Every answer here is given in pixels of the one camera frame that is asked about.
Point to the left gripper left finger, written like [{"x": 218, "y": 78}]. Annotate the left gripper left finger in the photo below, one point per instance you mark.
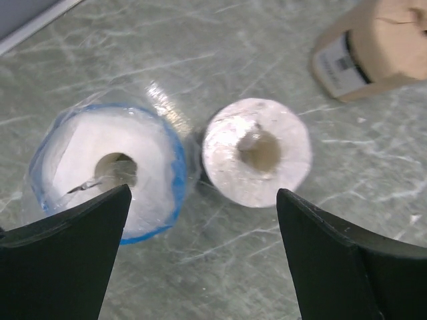
[{"x": 59, "y": 267}]

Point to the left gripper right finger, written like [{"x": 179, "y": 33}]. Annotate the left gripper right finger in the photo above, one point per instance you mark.
[{"x": 343, "y": 271}]

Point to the blue clear-wrapped paper roll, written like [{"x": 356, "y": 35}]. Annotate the blue clear-wrapped paper roll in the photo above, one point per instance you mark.
[{"x": 114, "y": 138}]

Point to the brown wrapped paper roll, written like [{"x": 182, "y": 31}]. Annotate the brown wrapped paper roll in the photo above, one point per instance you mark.
[{"x": 375, "y": 47}]

